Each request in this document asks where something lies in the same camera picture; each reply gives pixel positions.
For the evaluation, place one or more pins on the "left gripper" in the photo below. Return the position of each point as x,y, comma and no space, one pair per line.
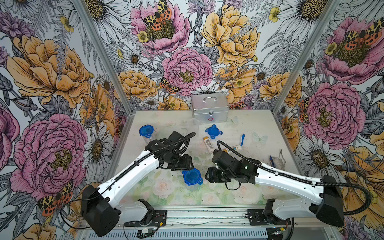
186,163

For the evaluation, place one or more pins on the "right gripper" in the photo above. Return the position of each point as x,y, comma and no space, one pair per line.
212,172

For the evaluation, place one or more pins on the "blue lid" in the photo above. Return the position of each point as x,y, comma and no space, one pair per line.
213,131
146,131
192,177

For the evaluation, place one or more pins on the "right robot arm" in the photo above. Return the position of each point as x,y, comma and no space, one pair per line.
315,198

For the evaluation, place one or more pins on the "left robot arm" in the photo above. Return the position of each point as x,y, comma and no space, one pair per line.
101,205

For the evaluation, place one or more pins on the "white bottle lying sideways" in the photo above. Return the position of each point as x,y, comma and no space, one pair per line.
235,148

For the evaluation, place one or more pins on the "white bottle back label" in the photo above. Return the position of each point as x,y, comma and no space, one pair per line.
208,144

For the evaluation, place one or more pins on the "blue toothbrush near lid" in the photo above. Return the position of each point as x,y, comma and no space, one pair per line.
242,140

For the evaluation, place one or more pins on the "clear plastic cup back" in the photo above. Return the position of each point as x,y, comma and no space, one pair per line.
193,125

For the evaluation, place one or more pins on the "clear packet right edge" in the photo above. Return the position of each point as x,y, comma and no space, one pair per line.
278,162

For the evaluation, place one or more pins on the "silver metal first-aid case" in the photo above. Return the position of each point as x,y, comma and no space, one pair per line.
210,108

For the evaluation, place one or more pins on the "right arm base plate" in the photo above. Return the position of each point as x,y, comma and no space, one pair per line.
257,217

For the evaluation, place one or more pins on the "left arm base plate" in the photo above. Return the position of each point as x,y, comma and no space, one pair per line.
155,218

